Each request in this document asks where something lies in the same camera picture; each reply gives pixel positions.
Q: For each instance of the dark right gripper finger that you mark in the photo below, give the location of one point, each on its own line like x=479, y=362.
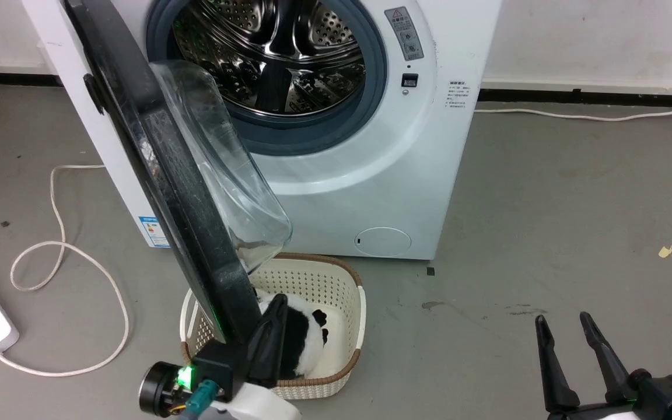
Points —
x=555, y=373
x=607, y=361

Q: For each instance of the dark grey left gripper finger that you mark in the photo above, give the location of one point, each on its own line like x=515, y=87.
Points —
x=269, y=350

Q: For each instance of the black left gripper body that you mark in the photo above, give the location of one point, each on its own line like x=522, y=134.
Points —
x=219, y=367

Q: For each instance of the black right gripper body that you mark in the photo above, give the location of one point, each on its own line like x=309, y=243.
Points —
x=668, y=399

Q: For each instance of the black washing machine door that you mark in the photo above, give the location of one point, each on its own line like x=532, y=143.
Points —
x=167, y=175

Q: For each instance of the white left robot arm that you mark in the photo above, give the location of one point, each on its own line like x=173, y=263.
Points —
x=260, y=405

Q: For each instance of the white front-load washing machine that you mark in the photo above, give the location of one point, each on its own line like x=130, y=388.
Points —
x=371, y=163

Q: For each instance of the grey rubber door gasket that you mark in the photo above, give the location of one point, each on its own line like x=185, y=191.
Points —
x=324, y=131

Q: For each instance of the steel washing machine drum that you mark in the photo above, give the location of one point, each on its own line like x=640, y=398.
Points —
x=289, y=52

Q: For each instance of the black and white panda plush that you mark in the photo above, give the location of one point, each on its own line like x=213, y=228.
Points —
x=304, y=344

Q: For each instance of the cream woven laundry basket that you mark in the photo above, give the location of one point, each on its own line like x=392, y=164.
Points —
x=336, y=291

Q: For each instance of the yellow paper scrap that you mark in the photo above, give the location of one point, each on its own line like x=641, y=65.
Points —
x=665, y=252

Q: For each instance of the blue energy label sticker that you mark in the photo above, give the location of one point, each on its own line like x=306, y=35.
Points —
x=154, y=232

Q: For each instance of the round white filter cover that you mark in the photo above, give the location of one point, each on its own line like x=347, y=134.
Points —
x=382, y=242

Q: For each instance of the white text label sticker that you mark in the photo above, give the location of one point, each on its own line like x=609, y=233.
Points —
x=458, y=94

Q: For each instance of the grey warning sticker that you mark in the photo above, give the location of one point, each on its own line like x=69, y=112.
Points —
x=405, y=32

